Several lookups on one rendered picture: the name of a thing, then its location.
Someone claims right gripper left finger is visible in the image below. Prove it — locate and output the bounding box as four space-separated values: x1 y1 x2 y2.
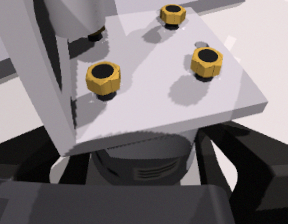
0 126 91 185

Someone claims grey metal bracket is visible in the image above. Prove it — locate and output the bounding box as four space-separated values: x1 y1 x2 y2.
0 0 269 157

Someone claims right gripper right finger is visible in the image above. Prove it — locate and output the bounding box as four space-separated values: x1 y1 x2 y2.
195 121 288 224

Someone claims dark blue nut driver barrel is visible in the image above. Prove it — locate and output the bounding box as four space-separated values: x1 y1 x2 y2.
43 0 106 38

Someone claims yellow hex nut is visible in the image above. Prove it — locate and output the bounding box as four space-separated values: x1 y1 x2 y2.
85 61 121 95
89 25 105 36
160 4 186 24
190 47 223 77

